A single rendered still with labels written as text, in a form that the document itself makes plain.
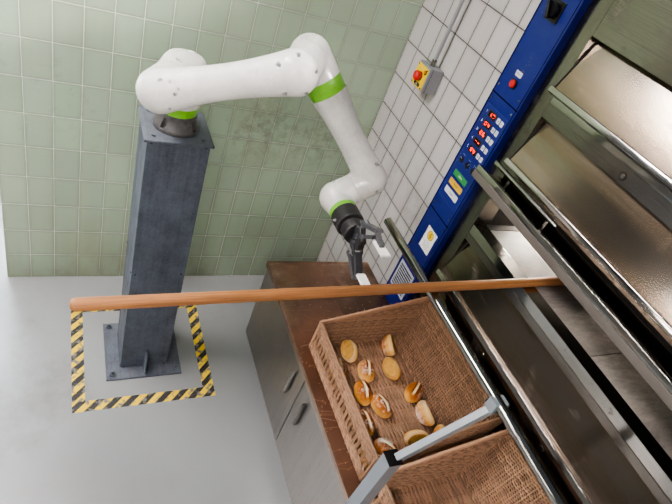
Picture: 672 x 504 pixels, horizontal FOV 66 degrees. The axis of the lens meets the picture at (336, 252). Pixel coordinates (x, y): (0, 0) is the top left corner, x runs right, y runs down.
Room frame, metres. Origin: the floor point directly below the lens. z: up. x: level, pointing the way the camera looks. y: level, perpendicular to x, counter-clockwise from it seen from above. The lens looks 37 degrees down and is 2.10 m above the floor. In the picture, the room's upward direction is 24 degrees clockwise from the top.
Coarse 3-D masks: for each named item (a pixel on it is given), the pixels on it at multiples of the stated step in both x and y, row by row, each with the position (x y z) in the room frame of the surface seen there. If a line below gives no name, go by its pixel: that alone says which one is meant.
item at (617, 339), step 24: (528, 216) 1.49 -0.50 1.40; (528, 240) 1.35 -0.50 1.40; (552, 240) 1.41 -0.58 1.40; (552, 264) 1.26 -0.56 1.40; (576, 264) 1.33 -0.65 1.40; (576, 288) 1.19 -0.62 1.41; (600, 288) 1.27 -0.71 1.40; (600, 312) 1.12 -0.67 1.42; (624, 312) 1.20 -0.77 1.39; (648, 336) 1.14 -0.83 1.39
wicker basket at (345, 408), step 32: (352, 320) 1.46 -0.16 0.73; (384, 320) 1.54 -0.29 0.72; (416, 320) 1.61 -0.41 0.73; (320, 352) 1.32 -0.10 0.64; (416, 352) 1.52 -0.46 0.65; (448, 352) 1.45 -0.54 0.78; (352, 384) 1.29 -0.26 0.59; (384, 384) 1.35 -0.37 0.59; (448, 384) 1.37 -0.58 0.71; (352, 416) 1.08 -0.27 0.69; (416, 416) 1.27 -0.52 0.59; (352, 448) 1.02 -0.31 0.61
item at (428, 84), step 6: (420, 60) 2.21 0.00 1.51; (420, 66) 2.19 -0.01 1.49; (426, 66) 2.16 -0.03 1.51; (432, 72) 2.13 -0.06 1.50; (438, 72) 2.15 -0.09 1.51; (426, 78) 2.13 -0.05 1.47; (432, 78) 2.14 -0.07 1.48; (438, 78) 2.16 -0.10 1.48; (414, 84) 2.18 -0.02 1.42; (420, 84) 2.14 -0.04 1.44; (426, 84) 2.13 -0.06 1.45; (432, 84) 2.15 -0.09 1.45; (438, 84) 2.16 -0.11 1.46; (420, 90) 2.13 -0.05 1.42; (426, 90) 2.14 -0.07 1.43; (432, 90) 2.16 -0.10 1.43
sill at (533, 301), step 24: (480, 240) 1.66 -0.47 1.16; (504, 264) 1.54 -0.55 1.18; (528, 288) 1.46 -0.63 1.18; (552, 312) 1.38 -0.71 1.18; (552, 336) 1.30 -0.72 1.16; (576, 360) 1.21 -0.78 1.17; (600, 384) 1.15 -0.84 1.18; (624, 408) 1.09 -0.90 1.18; (624, 432) 1.03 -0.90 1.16; (648, 432) 1.04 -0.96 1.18; (648, 456) 0.97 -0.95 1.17
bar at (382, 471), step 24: (456, 336) 1.10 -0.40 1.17; (480, 384) 0.98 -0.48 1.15; (480, 408) 0.93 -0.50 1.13; (504, 408) 0.91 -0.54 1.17; (456, 432) 0.88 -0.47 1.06; (384, 456) 0.81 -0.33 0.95; (408, 456) 0.82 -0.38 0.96; (528, 456) 0.81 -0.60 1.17; (384, 480) 0.80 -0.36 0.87; (552, 480) 0.77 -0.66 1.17
